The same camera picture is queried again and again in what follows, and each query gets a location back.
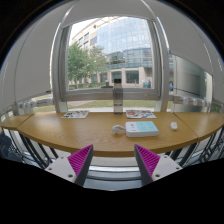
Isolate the green tree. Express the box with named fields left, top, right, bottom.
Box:
left=67, top=42, right=108, bottom=89

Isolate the white and blue power strip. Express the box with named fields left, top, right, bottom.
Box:
left=125, top=120, right=161, bottom=139

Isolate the row of white rail knobs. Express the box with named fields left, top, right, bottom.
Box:
left=181, top=95, right=212, bottom=108
left=18, top=98, right=55, bottom=111

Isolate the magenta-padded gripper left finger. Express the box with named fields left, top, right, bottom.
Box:
left=44, top=143, right=95, bottom=188

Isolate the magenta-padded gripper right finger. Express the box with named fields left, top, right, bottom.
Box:
left=133, top=143, right=184, bottom=187

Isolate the large colourful sticker sheet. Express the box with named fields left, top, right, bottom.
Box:
left=125, top=109, right=158, bottom=120

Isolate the small colourful sticker sheet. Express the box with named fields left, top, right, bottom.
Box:
left=60, top=110, right=91, bottom=120

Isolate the grey roller blind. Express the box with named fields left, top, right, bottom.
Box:
left=62, top=0, right=158, bottom=29
left=155, top=13, right=222, bottom=73
left=2, top=19, right=65, bottom=103

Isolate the group of black chairs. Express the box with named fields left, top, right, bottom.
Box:
left=0, top=128, right=62, bottom=170
left=166, top=132, right=224, bottom=168

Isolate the clear bottle with dark cap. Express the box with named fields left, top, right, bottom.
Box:
left=112, top=83, right=125, bottom=116

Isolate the glass office building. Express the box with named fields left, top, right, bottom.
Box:
left=69, top=16, right=175, bottom=90

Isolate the white power strip cable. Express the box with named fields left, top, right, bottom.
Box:
left=111, top=124, right=127, bottom=136

